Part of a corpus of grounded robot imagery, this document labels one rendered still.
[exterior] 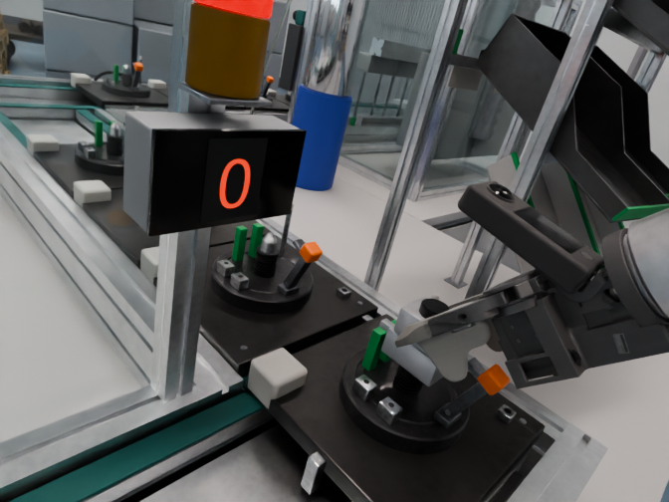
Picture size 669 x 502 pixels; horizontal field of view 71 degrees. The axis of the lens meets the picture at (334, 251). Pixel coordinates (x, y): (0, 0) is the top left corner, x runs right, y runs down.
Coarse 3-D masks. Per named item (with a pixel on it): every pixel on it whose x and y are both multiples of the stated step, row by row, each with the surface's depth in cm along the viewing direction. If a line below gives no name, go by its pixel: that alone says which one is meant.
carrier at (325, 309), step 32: (256, 224) 66; (288, 224) 68; (224, 256) 67; (256, 256) 64; (288, 256) 71; (224, 288) 60; (256, 288) 61; (320, 288) 69; (224, 320) 57; (256, 320) 58; (288, 320) 60; (320, 320) 62; (352, 320) 64; (224, 352) 53; (256, 352) 53
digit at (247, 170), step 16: (208, 144) 30; (224, 144) 31; (240, 144) 32; (256, 144) 33; (208, 160) 31; (224, 160) 32; (240, 160) 33; (256, 160) 34; (208, 176) 32; (224, 176) 32; (240, 176) 33; (256, 176) 34; (208, 192) 32; (224, 192) 33; (240, 192) 34; (256, 192) 35; (208, 208) 33; (224, 208) 34; (240, 208) 35; (256, 208) 36
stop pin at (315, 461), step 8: (312, 456) 43; (320, 456) 43; (312, 464) 43; (320, 464) 42; (304, 472) 44; (312, 472) 43; (320, 472) 43; (304, 480) 44; (312, 480) 43; (320, 480) 44; (304, 488) 44; (312, 488) 44
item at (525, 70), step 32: (512, 32) 60; (544, 32) 65; (480, 64) 64; (512, 64) 60; (544, 64) 57; (512, 96) 60; (544, 96) 57; (576, 96) 66; (608, 96) 63; (576, 128) 66; (608, 128) 63; (576, 160) 55; (608, 160) 64; (608, 192) 52; (640, 192) 61
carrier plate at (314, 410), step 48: (336, 336) 59; (336, 384) 51; (288, 432) 47; (336, 432) 46; (480, 432) 50; (528, 432) 51; (336, 480) 43; (384, 480) 42; (432, 480) 43; (480, 480) 44
